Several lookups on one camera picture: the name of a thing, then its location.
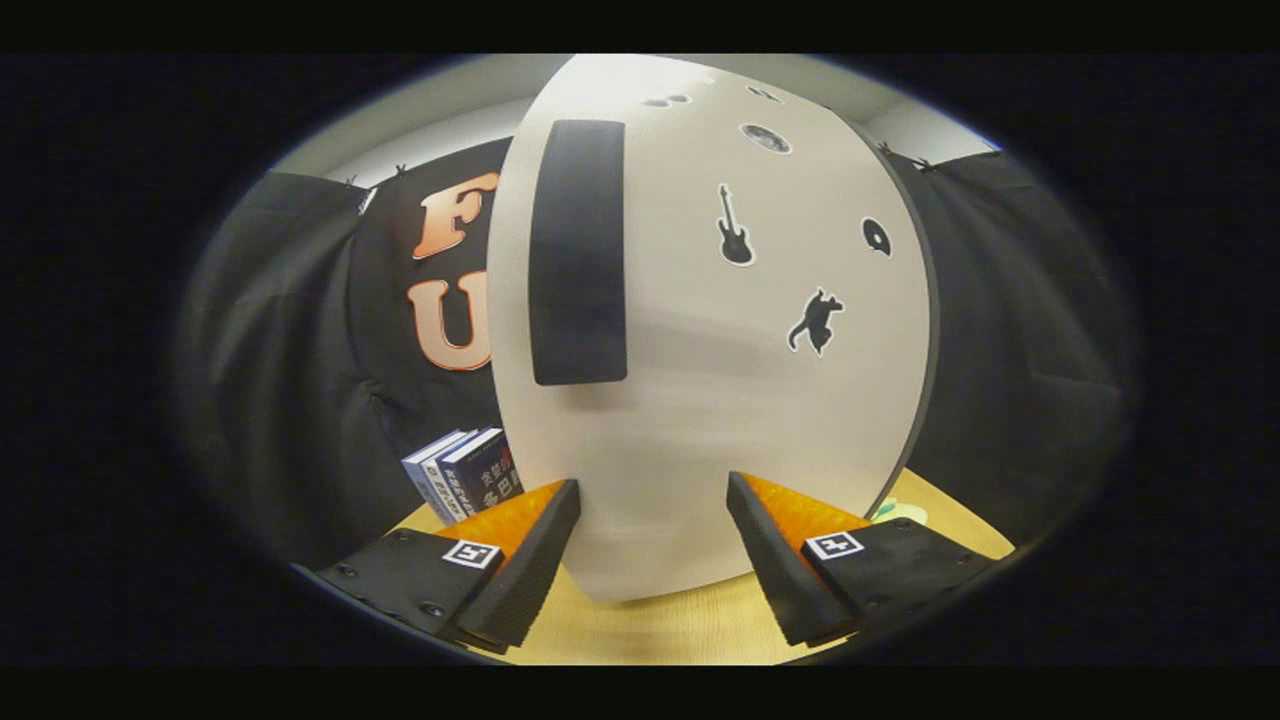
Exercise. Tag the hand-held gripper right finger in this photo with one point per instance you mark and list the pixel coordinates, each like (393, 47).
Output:
(780, 572)

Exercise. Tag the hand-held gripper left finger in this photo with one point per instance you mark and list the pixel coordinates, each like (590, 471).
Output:
(522, 578)

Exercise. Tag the dark blue book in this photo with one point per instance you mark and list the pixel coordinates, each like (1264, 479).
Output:
(485, 475)

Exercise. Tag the white and blue book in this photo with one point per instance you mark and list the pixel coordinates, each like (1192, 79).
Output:
(432, 480)

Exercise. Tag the pale yellow plush toy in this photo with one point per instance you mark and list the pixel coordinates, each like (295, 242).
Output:
(903, 512)

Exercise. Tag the black backdrop cloth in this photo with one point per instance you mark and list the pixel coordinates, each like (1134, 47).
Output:
(1020, 320)

